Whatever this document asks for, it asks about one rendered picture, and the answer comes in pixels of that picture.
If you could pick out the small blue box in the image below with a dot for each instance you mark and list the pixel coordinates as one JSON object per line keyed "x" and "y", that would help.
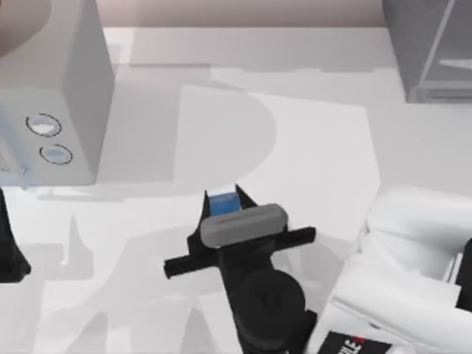
{"x": 224, "y": 203}

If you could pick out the pale grey rounded box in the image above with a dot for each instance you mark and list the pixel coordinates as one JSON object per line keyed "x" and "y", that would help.
{"x": 243, "y": 225}

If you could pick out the small microwave knob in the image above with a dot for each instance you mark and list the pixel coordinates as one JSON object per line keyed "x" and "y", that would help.
{"x": 56, "y": 154}

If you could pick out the large microwave knob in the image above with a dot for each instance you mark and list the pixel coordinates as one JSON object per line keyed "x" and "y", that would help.
{"x": 43, "y": 125}

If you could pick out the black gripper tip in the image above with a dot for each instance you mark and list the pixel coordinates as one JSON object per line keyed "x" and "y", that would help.
{"x": 11, "y": 250}

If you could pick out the pale microwave oven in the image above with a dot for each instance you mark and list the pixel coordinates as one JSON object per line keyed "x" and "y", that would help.
{"x": 73, "y": 73}

